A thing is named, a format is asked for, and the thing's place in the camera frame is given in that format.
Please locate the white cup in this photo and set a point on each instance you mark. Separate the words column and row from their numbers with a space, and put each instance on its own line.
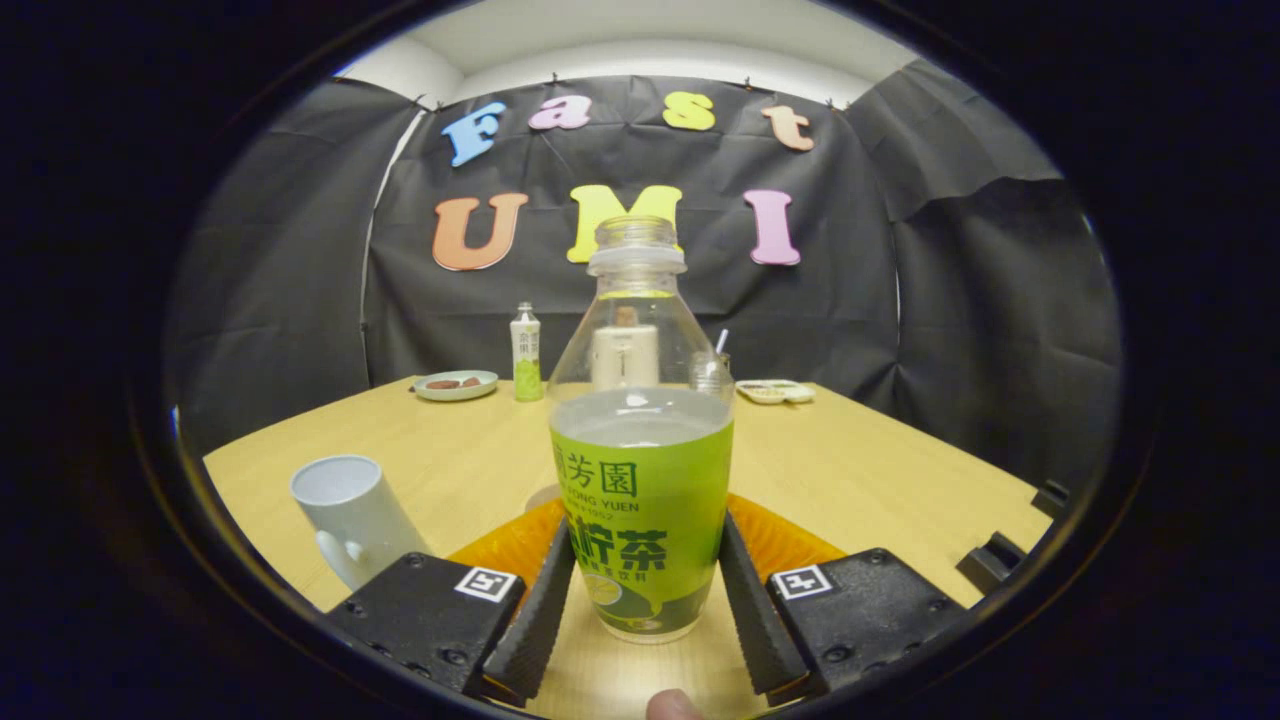
column 350, row 510

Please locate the green label juice bottle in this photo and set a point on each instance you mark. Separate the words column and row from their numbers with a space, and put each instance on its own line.
column 640, row 480

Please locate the wooden table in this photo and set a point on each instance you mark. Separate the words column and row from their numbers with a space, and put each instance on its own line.
column 850, row 480

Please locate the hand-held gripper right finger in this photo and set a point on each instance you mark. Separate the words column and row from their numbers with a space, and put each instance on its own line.
column 760, row 630

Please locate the brown round coaster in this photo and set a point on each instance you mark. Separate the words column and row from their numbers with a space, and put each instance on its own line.
column 543, row 497

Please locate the white divided tray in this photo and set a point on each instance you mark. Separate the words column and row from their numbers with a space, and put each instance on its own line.
column 775, row 392

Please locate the black table clamp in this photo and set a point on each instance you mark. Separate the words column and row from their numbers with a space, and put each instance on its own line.
column 990, row 562
column 1052, row 498

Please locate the brown toast slice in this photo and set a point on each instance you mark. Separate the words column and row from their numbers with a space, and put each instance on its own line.
column 626, row 316

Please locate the black backdrop cloth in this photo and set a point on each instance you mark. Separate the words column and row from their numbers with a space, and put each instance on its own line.
column 300, row 250

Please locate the pale green plate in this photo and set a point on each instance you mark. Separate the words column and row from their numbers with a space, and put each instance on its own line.
column 455, row 394

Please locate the small green white bottle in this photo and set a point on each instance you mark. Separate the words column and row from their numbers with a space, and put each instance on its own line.
column 526, row 360

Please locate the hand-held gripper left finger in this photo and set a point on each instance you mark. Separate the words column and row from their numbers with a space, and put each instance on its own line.
column 540, row 620

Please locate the white toaster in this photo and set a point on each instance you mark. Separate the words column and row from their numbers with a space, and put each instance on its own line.
column 625, row 360

